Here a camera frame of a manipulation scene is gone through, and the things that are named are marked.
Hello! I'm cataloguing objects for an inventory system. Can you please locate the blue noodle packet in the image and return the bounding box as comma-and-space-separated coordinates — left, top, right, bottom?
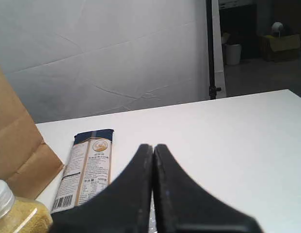
51, 129, 114, 214

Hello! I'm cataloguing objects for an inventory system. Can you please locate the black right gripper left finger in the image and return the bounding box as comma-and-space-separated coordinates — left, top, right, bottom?
50, 144, 153, 233

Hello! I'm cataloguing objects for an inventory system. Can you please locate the black light stand pole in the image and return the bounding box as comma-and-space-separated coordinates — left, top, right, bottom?
206, 0, 222, 100

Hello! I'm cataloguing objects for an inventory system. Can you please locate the white trash bin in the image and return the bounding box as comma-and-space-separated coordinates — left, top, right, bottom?
225, 44, 242, 66

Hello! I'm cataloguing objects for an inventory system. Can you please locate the brown paper shopping bag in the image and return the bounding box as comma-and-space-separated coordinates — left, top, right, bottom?
0, 69, 63, 199

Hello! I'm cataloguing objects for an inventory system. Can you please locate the white round object on box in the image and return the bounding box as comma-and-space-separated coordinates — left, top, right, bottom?
271, 22, 284, 37

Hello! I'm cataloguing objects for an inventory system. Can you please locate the cardboard box in background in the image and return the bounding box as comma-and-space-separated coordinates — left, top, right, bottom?
259, 34, 301, 62

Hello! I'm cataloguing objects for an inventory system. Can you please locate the clear jar of yellow grains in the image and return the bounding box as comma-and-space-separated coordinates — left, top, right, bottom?
0, 180, 53, 233

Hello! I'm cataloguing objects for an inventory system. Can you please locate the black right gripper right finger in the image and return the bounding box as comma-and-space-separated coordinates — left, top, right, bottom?
153, 144, 262, 233

